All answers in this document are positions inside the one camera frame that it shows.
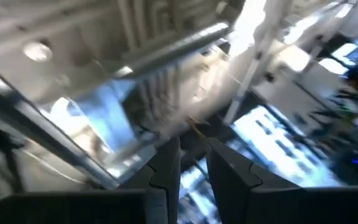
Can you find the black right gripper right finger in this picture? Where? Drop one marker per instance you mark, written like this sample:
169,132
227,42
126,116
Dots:
228,177

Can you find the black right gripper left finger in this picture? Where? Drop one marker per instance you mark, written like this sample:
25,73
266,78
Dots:
169,174

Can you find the black rig frame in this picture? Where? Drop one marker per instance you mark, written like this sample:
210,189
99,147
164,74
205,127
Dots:
9,155

